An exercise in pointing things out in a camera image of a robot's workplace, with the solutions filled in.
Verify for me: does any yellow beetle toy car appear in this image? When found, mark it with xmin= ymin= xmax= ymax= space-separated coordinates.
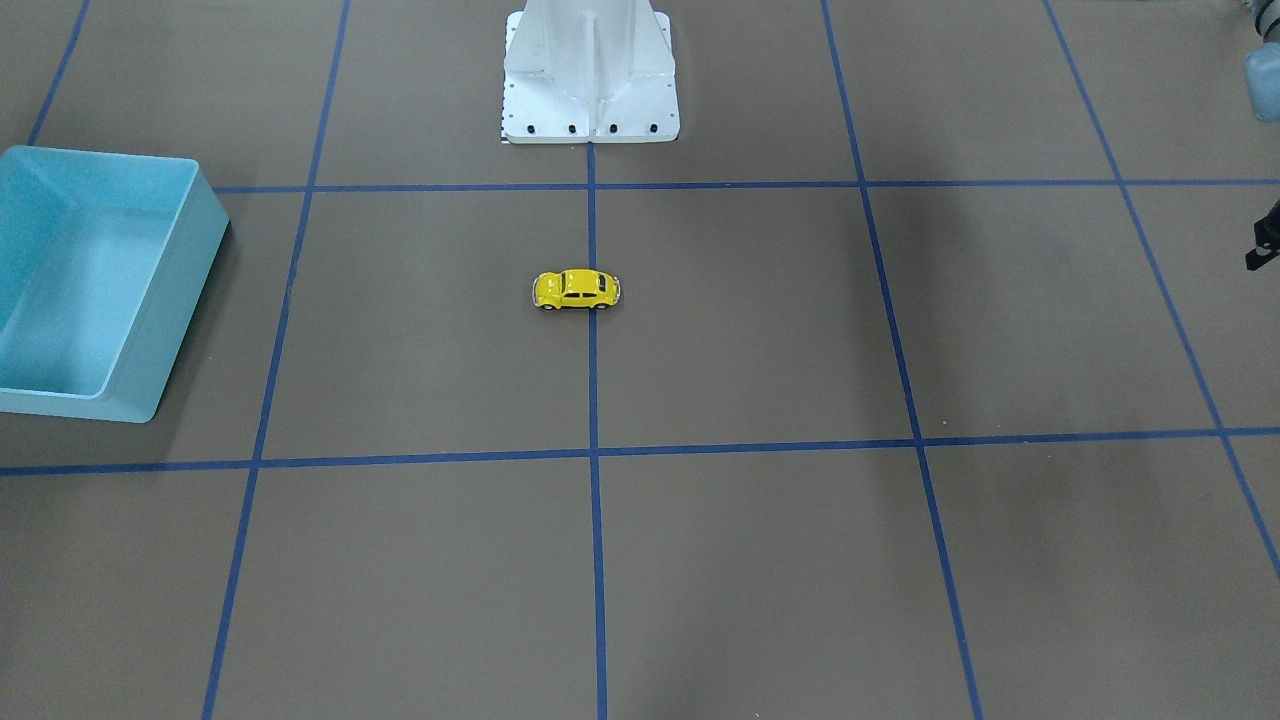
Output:
xmin=531 ymin=268 xmax=623 ymax=311

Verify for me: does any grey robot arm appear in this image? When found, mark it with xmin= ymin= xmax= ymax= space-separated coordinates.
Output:
xmin=1243 ymin=1 xmax=1279 ymax=124

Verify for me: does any light blue plastic bin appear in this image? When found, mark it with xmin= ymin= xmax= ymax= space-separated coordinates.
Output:
xmin=1 ymin=145 xmax=229 ymax=423

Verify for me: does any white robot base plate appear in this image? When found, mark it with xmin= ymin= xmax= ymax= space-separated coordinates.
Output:
xmin=500 ymin=1 xmax=681 ymax=143

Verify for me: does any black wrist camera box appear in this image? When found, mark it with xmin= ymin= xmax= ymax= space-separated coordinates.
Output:
xmin=1245 ymin=201 xmax=1280 ymax=272

